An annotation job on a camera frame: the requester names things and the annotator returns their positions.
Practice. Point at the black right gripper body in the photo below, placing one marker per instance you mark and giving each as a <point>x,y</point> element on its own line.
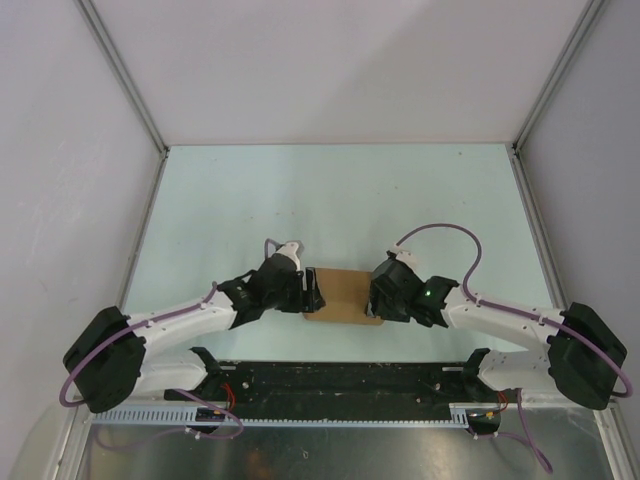
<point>391,309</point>

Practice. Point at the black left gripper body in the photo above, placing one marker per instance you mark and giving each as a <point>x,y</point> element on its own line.
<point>291,299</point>

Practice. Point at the brown cardboard box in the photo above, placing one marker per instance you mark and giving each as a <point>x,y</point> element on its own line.
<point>346,294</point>

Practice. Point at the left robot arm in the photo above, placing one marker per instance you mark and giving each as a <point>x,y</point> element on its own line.
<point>118,355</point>

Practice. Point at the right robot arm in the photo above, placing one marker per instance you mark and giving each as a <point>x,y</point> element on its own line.
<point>569,350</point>

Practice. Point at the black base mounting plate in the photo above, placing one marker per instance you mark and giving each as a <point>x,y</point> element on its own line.
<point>253,380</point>

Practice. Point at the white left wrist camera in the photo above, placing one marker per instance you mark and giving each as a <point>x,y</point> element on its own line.
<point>292,249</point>

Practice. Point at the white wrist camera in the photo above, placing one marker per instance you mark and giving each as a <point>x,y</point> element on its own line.
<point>404,256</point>
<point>292,249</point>

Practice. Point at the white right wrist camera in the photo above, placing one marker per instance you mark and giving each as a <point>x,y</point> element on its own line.
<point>404,256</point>

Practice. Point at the grey slotted cable duct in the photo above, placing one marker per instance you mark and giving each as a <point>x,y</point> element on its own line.
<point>191,415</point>

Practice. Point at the aluminium frame rail left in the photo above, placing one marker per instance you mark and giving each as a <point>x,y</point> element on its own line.
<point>100,32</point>

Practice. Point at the aluminium frame rail right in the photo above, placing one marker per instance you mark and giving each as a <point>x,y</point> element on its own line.
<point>586,23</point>

